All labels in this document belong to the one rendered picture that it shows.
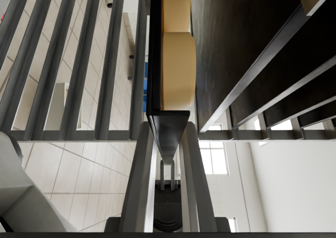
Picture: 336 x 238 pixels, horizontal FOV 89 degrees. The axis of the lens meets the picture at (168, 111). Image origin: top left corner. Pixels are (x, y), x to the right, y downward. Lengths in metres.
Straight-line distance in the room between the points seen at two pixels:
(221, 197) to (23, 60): 4.53
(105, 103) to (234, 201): 4.52
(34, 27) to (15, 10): 0.12
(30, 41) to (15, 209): 0.54
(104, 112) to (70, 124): 0.10
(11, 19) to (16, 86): 0.28
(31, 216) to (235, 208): 4.65
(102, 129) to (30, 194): 0.22
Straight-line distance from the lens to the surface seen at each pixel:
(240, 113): 0.43
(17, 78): 0.71
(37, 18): 0.83
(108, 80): 0.56
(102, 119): 0.52
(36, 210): 0.36
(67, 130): 0.55
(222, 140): 0.50
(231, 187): 4.84
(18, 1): 0.93
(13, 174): 0.36
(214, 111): 0.31
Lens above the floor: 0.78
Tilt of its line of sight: level
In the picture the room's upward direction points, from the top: 90 degrees clockwise
